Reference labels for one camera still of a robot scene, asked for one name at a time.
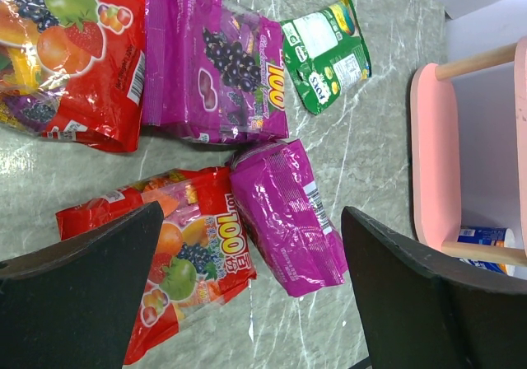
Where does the toilet paper roll blue wrapper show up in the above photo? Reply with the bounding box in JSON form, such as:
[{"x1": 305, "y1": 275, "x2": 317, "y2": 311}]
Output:
[{"x1": 458, "y1": 227, "x2": 515, "y2": 276}]

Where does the purple candy bag lower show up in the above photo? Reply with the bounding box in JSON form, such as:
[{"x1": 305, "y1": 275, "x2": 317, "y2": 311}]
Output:
[{"x1": 229, "y1": 140, "x2": 347, "y2": 297}]

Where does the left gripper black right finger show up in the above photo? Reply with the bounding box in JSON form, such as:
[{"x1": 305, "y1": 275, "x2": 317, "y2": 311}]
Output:
[{"x1": 341, "y1": 207, "x2": 526, "y2": 368}]

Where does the red candy bag upper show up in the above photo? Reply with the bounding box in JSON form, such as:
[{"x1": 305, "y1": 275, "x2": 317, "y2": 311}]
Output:
[{"x1": 1, "y1": 0, "x2": 145, "y2": 152}]

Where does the purple candy bag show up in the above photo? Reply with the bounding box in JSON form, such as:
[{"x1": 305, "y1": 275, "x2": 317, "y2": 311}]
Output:
[
  {"x1": 229, "y1": 140, "x2": 347, "y2": 297},
  {"x1": 142, "y1": 0, "x2": 289, "y2": 144}
]

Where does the pink three-tier shelf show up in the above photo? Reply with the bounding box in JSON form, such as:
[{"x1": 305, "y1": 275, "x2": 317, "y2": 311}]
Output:
[{"x1": 410, "y1": 39, "x2": 526, "y2": 268}]

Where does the red candy bag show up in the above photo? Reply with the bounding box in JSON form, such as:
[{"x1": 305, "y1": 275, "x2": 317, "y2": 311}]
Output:
[
  {"x1": 1, "y1": 0, "x2": 145, "y2": 152},
  {"x1": 55, "y1": 166, "x2": 257, "y2": 365}
]

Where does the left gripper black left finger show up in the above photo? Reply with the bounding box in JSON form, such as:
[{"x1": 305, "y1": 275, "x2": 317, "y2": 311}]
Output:
[{"x1": 1, "y1": 202, "x2": 163, "y2": 368}]

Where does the purple candy bag upper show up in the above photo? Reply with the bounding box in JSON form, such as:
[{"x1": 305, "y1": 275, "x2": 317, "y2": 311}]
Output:
[{"x1": 142, "y1": 0, "x2": 289, "y2": 144}]

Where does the green candy bag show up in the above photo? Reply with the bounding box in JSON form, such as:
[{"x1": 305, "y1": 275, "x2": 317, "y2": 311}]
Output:
[{"x1": 280, "y1": 0, "x2": 371, "y2": 114}]

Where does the red candy bag lower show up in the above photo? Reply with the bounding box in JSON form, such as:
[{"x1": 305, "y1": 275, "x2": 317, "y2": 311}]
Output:
[{"x1": 55, "y1": 166, "x2": 257, "y2": 365}]

